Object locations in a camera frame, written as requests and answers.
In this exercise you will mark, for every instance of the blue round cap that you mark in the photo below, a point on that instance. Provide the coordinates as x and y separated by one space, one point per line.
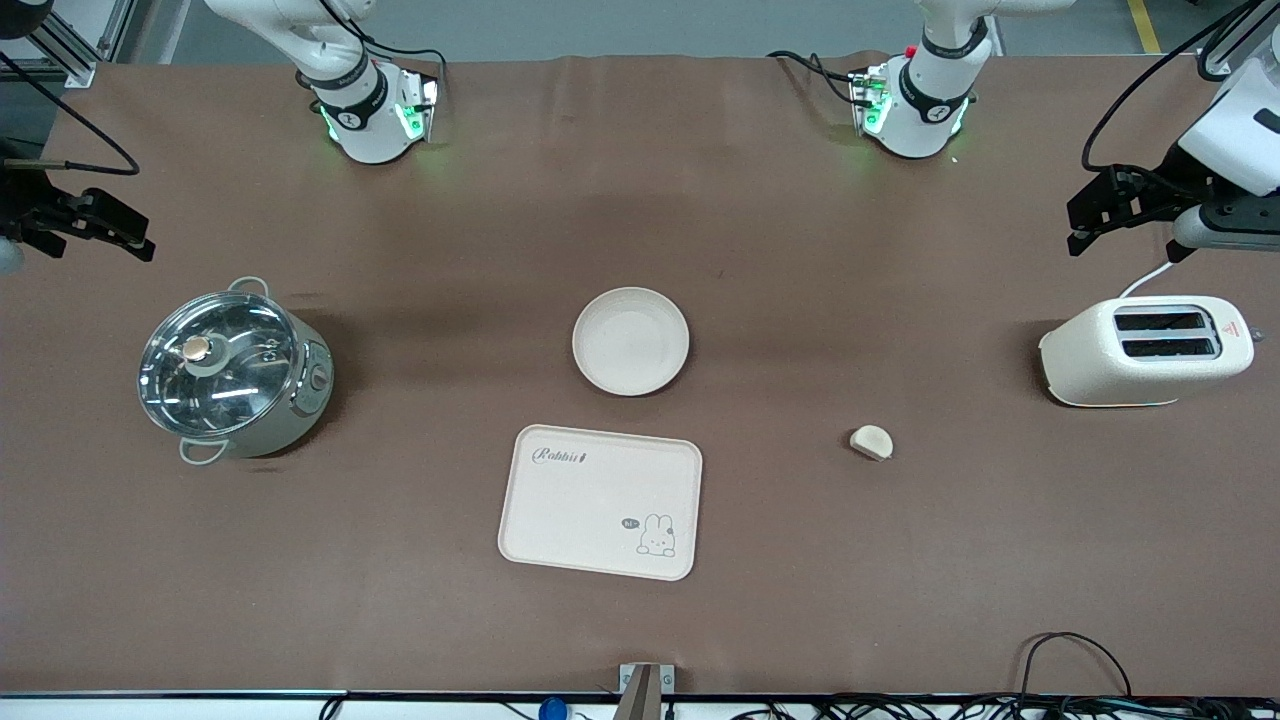
552 709

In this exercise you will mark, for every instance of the glass pot lid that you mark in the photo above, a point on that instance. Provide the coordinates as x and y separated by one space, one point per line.
215 365

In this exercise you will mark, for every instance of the grey metal bracket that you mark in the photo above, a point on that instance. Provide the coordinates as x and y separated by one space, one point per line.
645 690

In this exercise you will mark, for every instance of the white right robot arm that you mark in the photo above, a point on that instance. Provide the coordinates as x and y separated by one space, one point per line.
350 90

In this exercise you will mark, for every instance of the pale steamed bun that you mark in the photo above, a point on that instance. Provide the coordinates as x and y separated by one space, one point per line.
871 441

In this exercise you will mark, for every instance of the round cream plate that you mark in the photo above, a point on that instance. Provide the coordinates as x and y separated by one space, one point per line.
630 340

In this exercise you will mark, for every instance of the cream two-slot toaster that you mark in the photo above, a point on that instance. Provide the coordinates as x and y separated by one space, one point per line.
1140 370

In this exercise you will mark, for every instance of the grey electric cooking pot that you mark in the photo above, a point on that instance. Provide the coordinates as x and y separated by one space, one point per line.
300 400

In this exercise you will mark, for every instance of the brown table mat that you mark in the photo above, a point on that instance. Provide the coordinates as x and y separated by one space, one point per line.
800 620

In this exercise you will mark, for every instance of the aluminium frame profile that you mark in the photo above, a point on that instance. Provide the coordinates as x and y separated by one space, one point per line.
70 40

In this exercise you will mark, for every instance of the cream rabbit print tray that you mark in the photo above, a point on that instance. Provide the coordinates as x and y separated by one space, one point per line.
600 500

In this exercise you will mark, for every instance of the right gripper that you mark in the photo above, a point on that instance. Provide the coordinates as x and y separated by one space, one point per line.
22 205

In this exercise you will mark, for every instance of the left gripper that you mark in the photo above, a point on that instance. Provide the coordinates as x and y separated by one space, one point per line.
1166 188

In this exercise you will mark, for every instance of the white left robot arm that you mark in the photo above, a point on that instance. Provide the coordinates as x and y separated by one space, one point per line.
930 100

